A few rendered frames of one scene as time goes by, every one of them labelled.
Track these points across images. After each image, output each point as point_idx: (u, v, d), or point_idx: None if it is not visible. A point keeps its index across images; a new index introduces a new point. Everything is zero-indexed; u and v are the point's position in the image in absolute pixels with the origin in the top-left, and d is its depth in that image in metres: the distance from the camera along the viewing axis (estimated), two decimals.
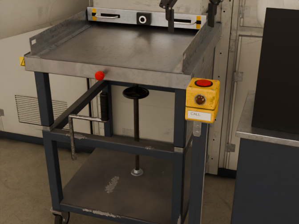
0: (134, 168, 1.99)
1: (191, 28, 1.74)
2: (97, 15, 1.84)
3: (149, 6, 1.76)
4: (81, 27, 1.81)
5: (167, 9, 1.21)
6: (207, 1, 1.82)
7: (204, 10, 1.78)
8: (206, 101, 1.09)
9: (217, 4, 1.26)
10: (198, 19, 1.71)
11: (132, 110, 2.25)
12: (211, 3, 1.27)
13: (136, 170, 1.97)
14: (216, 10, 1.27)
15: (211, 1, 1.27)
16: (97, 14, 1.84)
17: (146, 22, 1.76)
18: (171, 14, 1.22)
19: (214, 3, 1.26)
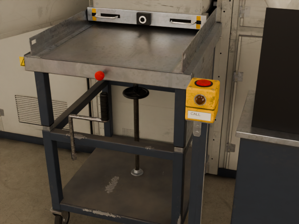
0: (134, 168, 1.99)
1: (191, 28, 1.74)
2: (97, 15, 1.84)
3: (149, 6, 1.76)
4: (81, 27, 1.81)
5: None
6: (207, 1, 1.82)
7: (204, 10, 1.78)
8: (206, 101, 1.09)
9: None
10: (198, 19, 1.71)
11: (132, 110, 2.25)
12: None
13: (136, 170, 1.97)
14: None
15: None
16: (97, 14, 1.84)
17: (146, 22, 1.77)
18: None
19: None
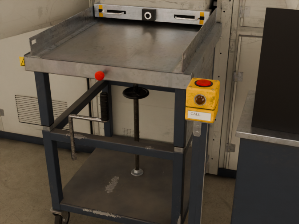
0: (134, 168, 1.99)
1: (194, 23, 1.80)
2: (103, 11, 1.90)
3: (154, 3, 1.83)
4: (81, 27, 1.81)
5: None
6: None
7: (207, 7, 1.84)
8: (206, 101, 1.09)
9: None
10: (201, 15, 1.78)
11: (132, 110, 2.25)
12: None
13: (136, 170, 1.97)
14: None
15: None
16: (104, 10, 1.90)
17: (151, 18, 1.83)
18: None
19: None
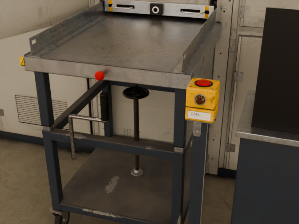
0: (134, 168, 1.99)
1: (200, 17, 1.91)
2: (113, 6, 2.01)
3: None
4: (81, 27, 1.81)
5: None
6: None
7: (212, 2, 1.95)
8: (206, 101, 1.09)
9: None
10: (206, 9, 1.88)
11: (132, 110, 2.25)
12: None
13: (136, 170, 1.97)
14: None
15: None
16: (113, 5, 2.01)
17: (158, 13, 1.93)
18: None
19: None
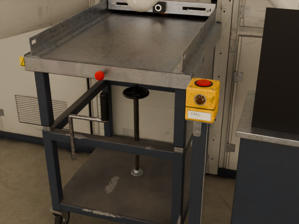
0: (134, 168, 1.99)
1: (205, 15, 1.94)
2: (113, 4, 2.05)
3: None
4: (81, 27, 1.81)
5: None
6: None
7: (213, 0, 1.99)
8: (206, 101, 1.09)
9: None
10: None
11: (132, 110, 2.25)
12: None
13: (136, 170, 1.97)
14: None
15: None
16: (113, 3, 2.05)
17: (161, 10, 1.97)
18: None
19: None
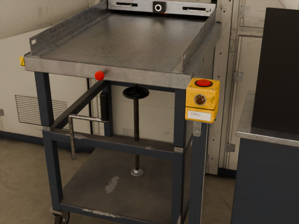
0: (134, 168, 1.99)
1: (205, 15, 1.94)
2: (113, 4, 2.05)
3: None
4: (81, 27, 1.81)
5: None
6: None
7: (213, 0, 1.99)
8: (206, 101, 1.09)
9: None
10: None
11: (132, 110, 2.25)
12: None
13: (136, 170, 1.97)
14: None
15: None
16: (113, 3, 2.05)
17: (161, 10, 1.97)
18: None
19: None
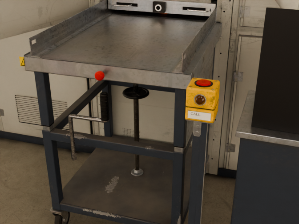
0: (134, 168, 1.99)
1: (205, 15, 1.94)
2: (113, 4, 2.05)
3: None
4: (81, 27, 1.81)
5: None
6: None
7: (213, 0, 1.99)
8: (206, 101, 1.09)
9: None
10: None
11: (132, 110, 2.25)
12: None
13: (136, 170, 1.97)
14: None
15: None
16: (113, 3, 2.05)
17: (161, 10, 1.97)
18: None
19: None
